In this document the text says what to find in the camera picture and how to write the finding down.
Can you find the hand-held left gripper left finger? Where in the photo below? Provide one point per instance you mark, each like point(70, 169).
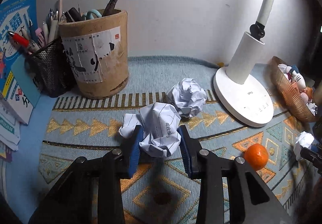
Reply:
point(133, 156)

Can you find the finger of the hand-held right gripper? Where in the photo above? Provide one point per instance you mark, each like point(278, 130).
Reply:
point(312, 155)

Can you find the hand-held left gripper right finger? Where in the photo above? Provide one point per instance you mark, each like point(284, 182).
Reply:
point(187, 156)

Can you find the small paper ball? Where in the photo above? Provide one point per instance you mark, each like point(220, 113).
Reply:
point(303, 141)

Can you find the golden ribbed basket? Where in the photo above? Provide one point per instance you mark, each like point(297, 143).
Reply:
point(289, 95)

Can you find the patterned woven mat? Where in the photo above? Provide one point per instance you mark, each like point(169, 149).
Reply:
point(226, 128)

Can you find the orange mandarin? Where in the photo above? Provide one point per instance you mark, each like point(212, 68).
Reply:
point(256, 156)

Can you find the small orange toy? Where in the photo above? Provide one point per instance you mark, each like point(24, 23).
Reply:
point(305, 93)

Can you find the white plush toy teal patch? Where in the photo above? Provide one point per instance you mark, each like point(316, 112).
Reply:
point(298, 79)

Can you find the white desk lamp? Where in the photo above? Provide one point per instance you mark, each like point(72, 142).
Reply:
point(241, 93)

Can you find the brown cylindrical pen holder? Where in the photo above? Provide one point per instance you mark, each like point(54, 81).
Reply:
point(100, 63)

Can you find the dark cabinet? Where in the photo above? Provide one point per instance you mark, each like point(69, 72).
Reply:
point(313, 37)

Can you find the black mesh pen holder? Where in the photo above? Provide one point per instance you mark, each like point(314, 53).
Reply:
point(50, 70)

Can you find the white printed booklets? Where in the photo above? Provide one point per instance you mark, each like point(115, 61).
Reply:
point(7, 126)

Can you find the bunch of assorted pens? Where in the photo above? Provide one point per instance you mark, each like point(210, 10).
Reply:
point(51, 27)

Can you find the bunch of dark pens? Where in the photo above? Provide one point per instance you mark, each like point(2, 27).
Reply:
point(110, 5)

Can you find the red pen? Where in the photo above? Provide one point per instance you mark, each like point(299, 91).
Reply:
point(20, 39)

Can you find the blue cover book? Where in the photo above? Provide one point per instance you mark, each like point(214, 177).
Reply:
point(15, 12)

